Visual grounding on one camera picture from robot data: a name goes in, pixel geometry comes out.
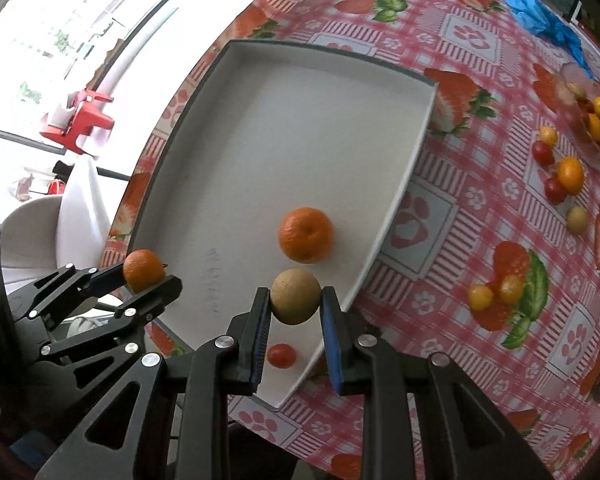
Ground blue plastic bag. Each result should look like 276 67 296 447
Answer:
497 0 598 81

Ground round brown fruit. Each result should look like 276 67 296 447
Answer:
270 268 323 326

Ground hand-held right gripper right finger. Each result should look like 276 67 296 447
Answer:
320 286 553 480

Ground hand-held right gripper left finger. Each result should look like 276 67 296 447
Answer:
35 287 273 480

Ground large orange mandarin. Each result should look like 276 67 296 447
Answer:
277 206 336 264

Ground pink strawberry print tablecloth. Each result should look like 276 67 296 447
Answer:
102 0 600 480

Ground red cherry tomato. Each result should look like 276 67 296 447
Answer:
531 141 556 167
267 343 297 370
544 177 568 205

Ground small orange mandarin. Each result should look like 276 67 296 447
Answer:
123 249 166 293

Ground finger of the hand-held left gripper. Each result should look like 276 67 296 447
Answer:
37 274 184 367
12 262 131 332

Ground white chair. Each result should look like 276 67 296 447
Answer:
1 195 63 286

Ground white tray with dark rim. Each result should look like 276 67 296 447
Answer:
125 40 440 413

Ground clear glass bowl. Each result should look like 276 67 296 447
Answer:
555 62 600 171

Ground red plastic stool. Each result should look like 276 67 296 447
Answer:
39 88 116 155

